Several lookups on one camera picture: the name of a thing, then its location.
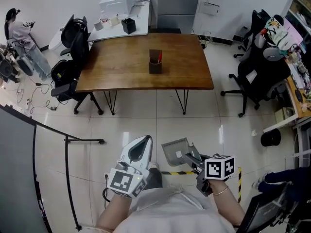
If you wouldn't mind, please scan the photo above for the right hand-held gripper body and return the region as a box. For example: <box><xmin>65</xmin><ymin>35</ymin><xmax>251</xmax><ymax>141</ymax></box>
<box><xmin>184</xmin><ymin>153</ymin><xmax>236</xmax><ymax>197</ymax></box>

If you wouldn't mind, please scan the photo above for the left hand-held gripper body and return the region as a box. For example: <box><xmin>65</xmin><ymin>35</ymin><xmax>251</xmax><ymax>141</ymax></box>
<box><xmin>106</xmin><ymin>154</ymin><xmax>152</xmax><ymax>199</ymax></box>

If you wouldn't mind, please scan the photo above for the grey dustpan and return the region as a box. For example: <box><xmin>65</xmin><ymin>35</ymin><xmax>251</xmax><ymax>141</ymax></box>
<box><xmin>161</xmin><ymin>137</ymin><xmax>203</xmax><ymax>167</ymax></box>

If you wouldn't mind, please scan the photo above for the person's left forearm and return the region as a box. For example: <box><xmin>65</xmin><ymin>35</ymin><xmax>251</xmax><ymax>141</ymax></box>
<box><xmin>95</xmin><ymin>192</ymin><xmax>133</xmax><ymax>231</ymax></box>

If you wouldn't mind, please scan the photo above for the person's right forearm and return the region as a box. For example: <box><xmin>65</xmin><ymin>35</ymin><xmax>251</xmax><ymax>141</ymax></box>
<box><xmin>209</xmin><ymin>178</ymin><xmax>246</xmax><ymax>226</ymax></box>

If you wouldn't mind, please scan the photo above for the yellow black hazard tape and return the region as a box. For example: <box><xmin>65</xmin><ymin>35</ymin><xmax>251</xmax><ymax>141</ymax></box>
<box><xmin>237</xmin><ymin>166</ymin><xmax>243</xmax><ymax>204</ymax></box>
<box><xmin>161</xmin><ymin>170</ymin><xmax>198</xmax><ymax>176</ymax></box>

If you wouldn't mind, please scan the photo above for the person's black trouser leg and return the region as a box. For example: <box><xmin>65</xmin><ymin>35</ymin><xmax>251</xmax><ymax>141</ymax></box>
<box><xmin>144</xmin><ymin>167</ymin><xmax>163</xmax><ymax>189</ymax></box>

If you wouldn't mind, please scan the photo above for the black round bin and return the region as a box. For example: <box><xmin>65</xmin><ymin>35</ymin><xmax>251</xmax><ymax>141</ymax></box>
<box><xmin>260</xmin><ymin>128</ymin><xmax>282</xmax><ymax>147</ymax></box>

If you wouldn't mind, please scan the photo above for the person's white shirt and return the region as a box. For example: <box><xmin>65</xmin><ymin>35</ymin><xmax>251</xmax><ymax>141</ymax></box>
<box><xmin>114</xmin><ymin>185</ymin><xmax>237</xmax><ymax>233</ymax></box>

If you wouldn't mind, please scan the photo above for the black chair with mesh seat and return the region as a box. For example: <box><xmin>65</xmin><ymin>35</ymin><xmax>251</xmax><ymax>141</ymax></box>
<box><xmin>237</xmin><ymin>181</ymin><xmax>311</xmax><ymax>233</ymax></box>

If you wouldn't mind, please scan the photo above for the black office chair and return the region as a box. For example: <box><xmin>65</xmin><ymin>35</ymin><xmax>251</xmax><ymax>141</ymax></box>
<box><xmin>59</xmin><ymin>14</ymin><xmax>89</xmax><ymax>58</ymax></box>
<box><xmin>232</xmin><ymin>8</ymin><xmax>272</xmax><ymax>59</ymax></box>
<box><xmin>50</xmin><ymin>23</ymin><xmax>104</xmax><ymax>116</ymax></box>
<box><xmin>220</xmin><ymin>47</ymin><xmax>292</xmax><ymax>118</ymax></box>

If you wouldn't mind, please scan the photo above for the brown wooden table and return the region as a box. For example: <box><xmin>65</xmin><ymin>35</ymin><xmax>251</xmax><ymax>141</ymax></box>
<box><xmin>75</xmin><ymin>33</ymin><xmax>215</xmax><ymax>116</ymax></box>

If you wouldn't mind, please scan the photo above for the brown pen holder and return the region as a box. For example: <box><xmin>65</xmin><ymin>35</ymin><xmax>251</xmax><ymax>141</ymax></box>
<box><xmin>148</xmin><ymin>49</ymin><xmax>163</xmax><ymax>74</ymax></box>

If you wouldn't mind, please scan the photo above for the black backpack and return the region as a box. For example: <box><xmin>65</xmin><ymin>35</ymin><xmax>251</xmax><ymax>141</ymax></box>
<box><xmin>51</xmin><ymin>59</ymin><xmax>74</xmax><ymax>88</ymax></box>

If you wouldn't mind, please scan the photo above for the dark panel board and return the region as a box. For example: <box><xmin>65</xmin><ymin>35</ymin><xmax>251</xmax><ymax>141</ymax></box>
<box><xmin>0</xmin><ymin>105</ymin><xmax>49</xmax><ymax>233</ymax></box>

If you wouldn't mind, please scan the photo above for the cluttered wooden desk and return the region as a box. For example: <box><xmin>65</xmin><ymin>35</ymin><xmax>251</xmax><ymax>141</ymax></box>
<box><xmin>263</xmin><ymin>54</ymin><xmax>311</xmax><ymax>133</ymax></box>

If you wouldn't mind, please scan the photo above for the black square container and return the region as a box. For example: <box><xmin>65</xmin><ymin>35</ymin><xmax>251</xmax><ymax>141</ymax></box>
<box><xmin>121</xmin><ymin>17</ymin><xmax>137</xmax><ymax>35</ymax></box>

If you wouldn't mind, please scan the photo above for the white table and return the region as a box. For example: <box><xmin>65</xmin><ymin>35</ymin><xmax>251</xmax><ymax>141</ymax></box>
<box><xmin>87</xmin><ymin>1</ymin><xmax>150</xmax><ymax>43</ymax></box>

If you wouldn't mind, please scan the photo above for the white round bin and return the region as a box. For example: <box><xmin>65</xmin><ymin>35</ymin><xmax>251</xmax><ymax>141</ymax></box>
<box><xmin>48</xmin><ymin>29</ymin><xmax>66</xmax><ymax>52</ymax></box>

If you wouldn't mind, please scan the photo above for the colourful printed garment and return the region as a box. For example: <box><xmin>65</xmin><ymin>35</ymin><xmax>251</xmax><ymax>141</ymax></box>
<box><xmin>260</xmin><ymin>17</ymin><xmax>296</xmax><ymax>52</ymax></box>

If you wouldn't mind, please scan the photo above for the white box appliance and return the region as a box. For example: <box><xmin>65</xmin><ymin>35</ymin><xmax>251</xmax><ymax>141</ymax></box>
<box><xmin>99</xmin><ymin>0</ymin><xmax>136</xmax><ymax>16</ymax></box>

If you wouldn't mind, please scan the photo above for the grey metal cabinet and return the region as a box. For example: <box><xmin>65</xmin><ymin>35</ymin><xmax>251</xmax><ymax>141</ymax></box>
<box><xmin>156</xmin><ymin>0</ymin><xmax>203</xmax><ymax>31</ymax></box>

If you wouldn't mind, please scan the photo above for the pink board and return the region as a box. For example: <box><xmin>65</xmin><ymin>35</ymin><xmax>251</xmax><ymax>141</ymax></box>
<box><xmin>283</xmin><ymin>17</ymin><xmax>304</xmax><ymax>49</ymax></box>

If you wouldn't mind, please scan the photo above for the white shelf unit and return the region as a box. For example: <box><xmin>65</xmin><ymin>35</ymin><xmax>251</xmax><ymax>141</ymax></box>
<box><xmin>283</xmin><ymin>0</ymin><xmax>311</xmax><ymax>35</ymax></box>

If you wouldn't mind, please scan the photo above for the gold bracelet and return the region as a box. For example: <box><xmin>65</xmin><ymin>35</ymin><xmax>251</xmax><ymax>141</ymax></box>
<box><xmin>213</xmin><ymin>186</ymin><xmax>229</xmax><ymax>197</ymax></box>

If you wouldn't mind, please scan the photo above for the black metal stand frame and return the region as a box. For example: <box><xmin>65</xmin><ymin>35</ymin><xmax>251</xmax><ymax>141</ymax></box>
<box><xmin>29</xmin><ymin>116</ymin><xmax>105</xmax><ymax>231</ymax></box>

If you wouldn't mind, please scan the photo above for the black floor cable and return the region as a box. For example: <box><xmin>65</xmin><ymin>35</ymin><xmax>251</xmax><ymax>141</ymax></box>
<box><xmin>28</xmin><ymin>81</ymin><xmax>58</xmax><ymax>115</ymax></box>

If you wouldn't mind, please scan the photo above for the white wall unit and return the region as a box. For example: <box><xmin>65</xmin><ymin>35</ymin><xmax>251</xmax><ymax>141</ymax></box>
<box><xmin>197</xmin><ymin>1</ymin><xmax>221</xmax><ymax>17</ymax></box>

